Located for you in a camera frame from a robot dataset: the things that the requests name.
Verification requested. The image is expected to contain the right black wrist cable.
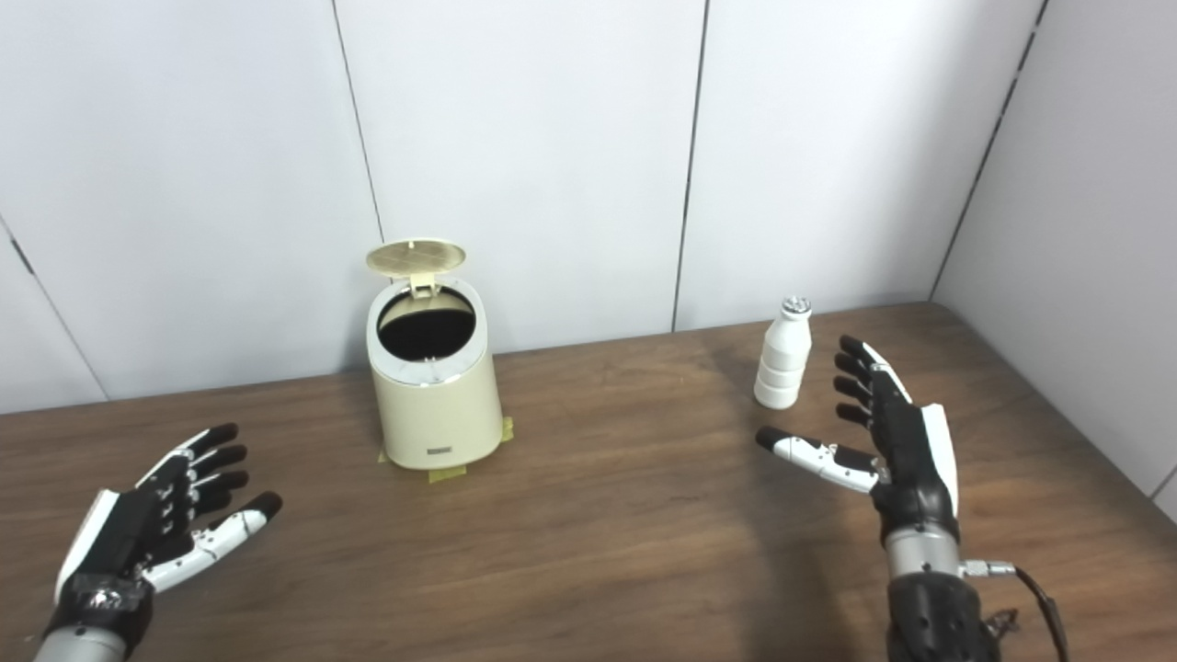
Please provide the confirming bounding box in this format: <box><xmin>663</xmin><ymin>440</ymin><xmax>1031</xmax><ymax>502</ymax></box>
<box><xmin>961</xmin><ymin>559</ymin><xmax>1072</xmax><ymax>662</ymax></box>

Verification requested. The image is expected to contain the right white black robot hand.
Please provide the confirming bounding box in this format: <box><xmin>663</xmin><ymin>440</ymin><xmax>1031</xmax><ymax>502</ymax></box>
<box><xmin>756</xmin><ymin>335</ymin><xmax>962</xmax><ymax>545</ymax></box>

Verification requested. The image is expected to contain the small white plastic bottle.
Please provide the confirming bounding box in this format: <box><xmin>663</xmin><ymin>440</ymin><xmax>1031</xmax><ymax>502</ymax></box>
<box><xmin>753</xmin><ymin>295</ymin><xmax>814</xmax><ymax>411</ymax></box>

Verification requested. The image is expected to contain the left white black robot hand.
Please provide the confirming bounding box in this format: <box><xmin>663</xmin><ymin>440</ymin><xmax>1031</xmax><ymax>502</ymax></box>
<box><xmin>53</xmin><ymin>423</ymin><xmax>284</xmax><ymax>635</ymax></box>

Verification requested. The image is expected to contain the cream-colored lidded bin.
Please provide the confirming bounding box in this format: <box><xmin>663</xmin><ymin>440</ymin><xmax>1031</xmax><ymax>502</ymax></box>
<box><xmin>365</xmin><ymin>239</ymin><xmax>505</xmax><ymax>471</ymax></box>

